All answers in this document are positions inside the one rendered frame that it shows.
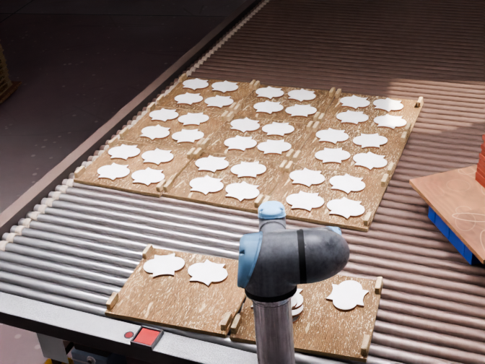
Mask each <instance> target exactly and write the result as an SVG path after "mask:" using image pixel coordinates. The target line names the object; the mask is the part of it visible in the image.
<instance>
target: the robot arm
mask: <svg viewBox="0 0 485 364"><path fill-rule="evenodd" d="M285 216H286V213H285V209H284V205H283V204H282V203H280V202H278V201H266V202H264V203H262V204H261V205H260V207H259V208H258V220H259V232H258V233H248V234H244V235H243V236H242V237H241V239H240V247H239V259H238V272H237V286H238V287H241V288H245V295H246V296H247V297H248V298H249V299H250V300H252V301H253V315H254V324H255V340H256V349H257V358H258V364H295V357H294V335H293V323H292V302H291V298H292V297H293V296H294V295H295V294H296V292H297V285H300V284H310V283H315V282H321V281H323V280H326V279H329V278H331V277H333V276H335V275H336V274H338V273H339V272H340V271H341V270H342V269H343V268H344V267H345V266H346V265H347V262H348V260H349V255H350V253H349V245H348V243H347V242H346V240H345V239H344V238H343V237H342V236H341V229H340V228H339V227H331V226H326V227H312V228H300V229H288V230H286V217H285Z"/></svg>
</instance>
